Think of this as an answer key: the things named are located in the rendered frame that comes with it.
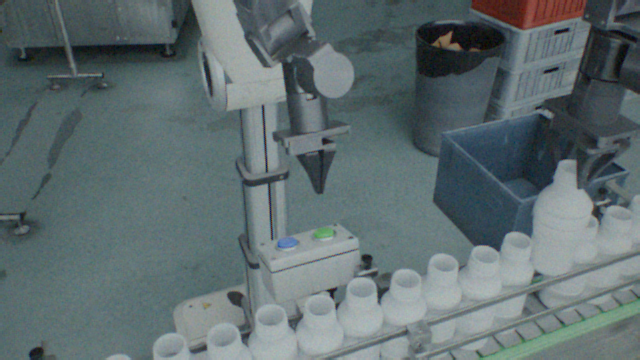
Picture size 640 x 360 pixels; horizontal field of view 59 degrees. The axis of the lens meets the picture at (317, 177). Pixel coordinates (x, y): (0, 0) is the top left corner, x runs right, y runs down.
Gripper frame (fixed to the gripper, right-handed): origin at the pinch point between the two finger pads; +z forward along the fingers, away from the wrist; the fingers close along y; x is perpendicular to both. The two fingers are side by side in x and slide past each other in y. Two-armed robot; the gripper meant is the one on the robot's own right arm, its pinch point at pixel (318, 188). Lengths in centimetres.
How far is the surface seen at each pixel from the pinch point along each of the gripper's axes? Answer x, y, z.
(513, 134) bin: 47, 73, 13
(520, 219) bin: 19, 52, 24
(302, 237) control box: 1.8, -3.1, 7.8
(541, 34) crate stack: 164, 186, 0
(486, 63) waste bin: 156, 146, 9
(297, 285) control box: -3.9, -6.6, 12.5
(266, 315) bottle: -15.4, -14.0, 9.3
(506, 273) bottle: -17.4, 19.7, 12.8
